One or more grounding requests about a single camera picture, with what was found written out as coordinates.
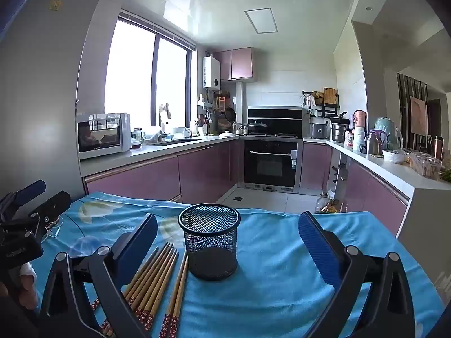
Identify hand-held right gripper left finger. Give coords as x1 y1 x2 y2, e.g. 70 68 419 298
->
39 214 158 338

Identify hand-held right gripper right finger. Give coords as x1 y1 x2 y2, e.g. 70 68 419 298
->
298 211 416 338

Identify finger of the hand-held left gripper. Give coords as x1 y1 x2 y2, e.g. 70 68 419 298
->
0 179 47 219
27 191 72 242

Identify bundle of wooden chopsticks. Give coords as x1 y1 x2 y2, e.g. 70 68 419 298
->
90 241 189 338

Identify black mesh utensil holder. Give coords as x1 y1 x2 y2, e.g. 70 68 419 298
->
178 203 241 281

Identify person's left hand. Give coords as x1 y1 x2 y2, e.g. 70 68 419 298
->
17 263 39 312

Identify cooking oil bottle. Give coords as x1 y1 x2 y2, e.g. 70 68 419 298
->
315 192 344 215

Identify blue floral tablecloth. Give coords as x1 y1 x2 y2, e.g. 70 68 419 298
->
53 192 446 338

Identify pink kitchen base cabinets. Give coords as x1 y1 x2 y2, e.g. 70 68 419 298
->
80 137 245 205
299 140 451 240

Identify white microwave oven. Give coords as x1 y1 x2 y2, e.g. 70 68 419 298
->
76 113 132 160

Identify black built-in oven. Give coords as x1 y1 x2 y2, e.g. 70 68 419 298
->
239 138 304 194

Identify grey refrigerator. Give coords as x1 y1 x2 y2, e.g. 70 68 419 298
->
0 0 108 198

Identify white plastic bottle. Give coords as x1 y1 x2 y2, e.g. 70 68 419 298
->
353 127 366 153

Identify steel stock pot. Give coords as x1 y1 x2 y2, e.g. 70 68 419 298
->
330 121 350 144

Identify steel flask with purple lid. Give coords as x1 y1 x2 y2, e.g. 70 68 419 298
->
366 130 384 156

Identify silver rice cooker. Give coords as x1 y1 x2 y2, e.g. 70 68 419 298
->
309 116 332 139

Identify white bowl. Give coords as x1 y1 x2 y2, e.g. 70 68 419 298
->
382 149 409 164

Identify pink thermos jug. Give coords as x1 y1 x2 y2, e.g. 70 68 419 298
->
352 110 367 138

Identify clear plastic container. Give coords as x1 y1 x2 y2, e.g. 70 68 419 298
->
409 151 443 178

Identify wok with glass lid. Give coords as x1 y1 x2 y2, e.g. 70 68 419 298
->
247 120 270 134

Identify mint green kitchen appliance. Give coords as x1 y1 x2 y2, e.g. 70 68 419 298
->
373 117 404 150

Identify black range hood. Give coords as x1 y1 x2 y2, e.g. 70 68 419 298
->
247 106 304 138

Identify brown tumbler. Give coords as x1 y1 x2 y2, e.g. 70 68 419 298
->
433 135 445 161

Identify kitchen window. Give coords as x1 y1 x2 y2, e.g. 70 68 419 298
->
104 10 196 129

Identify white water heater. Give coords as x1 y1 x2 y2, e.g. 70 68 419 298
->
202 56 221 89

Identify ceiling light panel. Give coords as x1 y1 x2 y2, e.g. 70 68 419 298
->
245 8 278 35

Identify white earphone cable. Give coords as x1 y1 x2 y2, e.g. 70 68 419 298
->
42 215 64 238

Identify black wall shelf rack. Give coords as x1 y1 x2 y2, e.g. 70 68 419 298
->
302 92 341 117

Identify pink wall cabinets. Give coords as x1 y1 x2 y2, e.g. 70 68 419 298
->
212 47 255 82

